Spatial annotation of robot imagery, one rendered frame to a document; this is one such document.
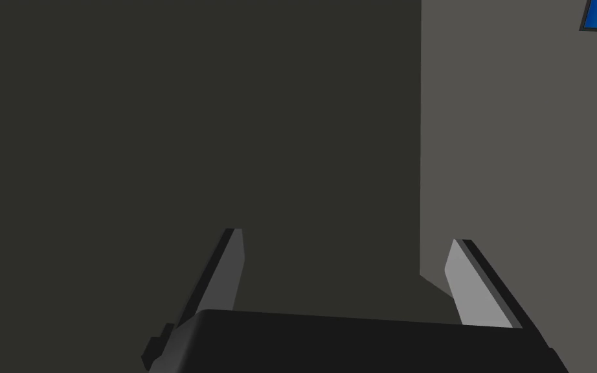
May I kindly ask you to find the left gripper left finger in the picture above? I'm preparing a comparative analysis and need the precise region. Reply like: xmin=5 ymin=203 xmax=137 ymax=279
xmin=176 ymin=227 xmax=246 ymax=327

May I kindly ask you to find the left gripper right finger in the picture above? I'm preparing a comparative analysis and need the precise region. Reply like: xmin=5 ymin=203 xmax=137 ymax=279
xmin=444 ymin=238 xmax=524 ymax=330

